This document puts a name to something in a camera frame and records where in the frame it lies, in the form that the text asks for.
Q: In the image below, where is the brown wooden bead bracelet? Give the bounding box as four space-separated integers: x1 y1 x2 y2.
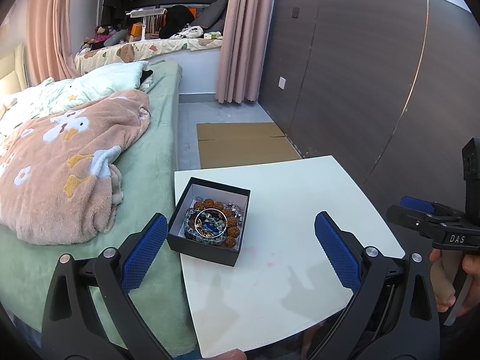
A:
193 197 241 249

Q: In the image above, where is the silver chain necklace pile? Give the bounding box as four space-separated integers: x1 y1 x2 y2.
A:
224 201 247 222

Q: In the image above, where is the black jewelry box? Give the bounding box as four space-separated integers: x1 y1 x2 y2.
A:
167 177 251 267

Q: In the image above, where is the person's right hand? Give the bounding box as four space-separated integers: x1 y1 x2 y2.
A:
429 248 480 318

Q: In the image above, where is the silver bangle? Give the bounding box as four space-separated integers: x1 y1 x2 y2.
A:
193 208 227 239

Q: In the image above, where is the green bed sheet mattress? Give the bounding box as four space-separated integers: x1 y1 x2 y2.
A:
1 60 197 356

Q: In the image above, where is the pink duck blanket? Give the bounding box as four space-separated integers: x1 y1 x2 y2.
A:
1 89 151 245

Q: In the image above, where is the flattened cardboard sheet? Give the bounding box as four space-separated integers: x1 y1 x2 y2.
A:
197 123 301 169

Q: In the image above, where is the light green pillow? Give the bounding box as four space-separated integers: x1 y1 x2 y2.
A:
1 61 148 122

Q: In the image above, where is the window seat patterned cushion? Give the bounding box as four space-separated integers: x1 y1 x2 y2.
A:
74 33 223 75

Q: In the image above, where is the pink curtain left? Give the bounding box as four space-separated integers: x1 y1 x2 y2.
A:
26 0 78 85

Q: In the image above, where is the pink curtain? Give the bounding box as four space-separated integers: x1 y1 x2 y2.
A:
216 0 273 104
26 0 78 85

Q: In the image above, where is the pink curtain right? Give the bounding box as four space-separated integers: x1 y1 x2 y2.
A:
216 0 273 104

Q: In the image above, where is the white wall socket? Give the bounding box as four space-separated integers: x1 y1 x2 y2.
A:
278 76 287 90

